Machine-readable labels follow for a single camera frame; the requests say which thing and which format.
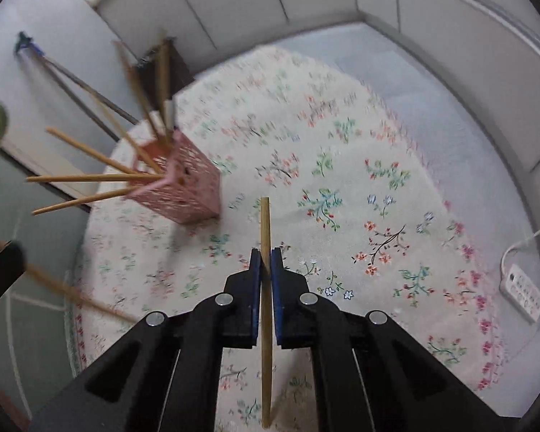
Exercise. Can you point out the pink perforated utensil basket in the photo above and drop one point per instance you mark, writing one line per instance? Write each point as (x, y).
(188, 191)

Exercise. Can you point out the grey kitchen cabinets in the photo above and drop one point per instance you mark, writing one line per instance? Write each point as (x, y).
(489, 48)

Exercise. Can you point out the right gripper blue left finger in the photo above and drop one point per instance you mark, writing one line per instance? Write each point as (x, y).
(255, 269)

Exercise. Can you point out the floral tablecloth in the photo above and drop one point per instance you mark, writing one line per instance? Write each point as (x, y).
(388, 323)

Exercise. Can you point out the bamboo chopstick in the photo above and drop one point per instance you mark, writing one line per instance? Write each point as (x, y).
(90, 151)
(135, 86)
(110, 178)
(266, 314)
(163, 83)
(85, 201)

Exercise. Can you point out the black trash bin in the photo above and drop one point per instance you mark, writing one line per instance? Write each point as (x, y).
(150, 69)

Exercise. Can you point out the white power strip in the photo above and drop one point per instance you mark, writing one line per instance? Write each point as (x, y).
(521, 291)

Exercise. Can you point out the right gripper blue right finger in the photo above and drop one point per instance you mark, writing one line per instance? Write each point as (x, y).
(276, 274)

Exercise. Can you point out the mop handle pole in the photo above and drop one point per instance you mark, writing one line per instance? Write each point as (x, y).
(25, 43)

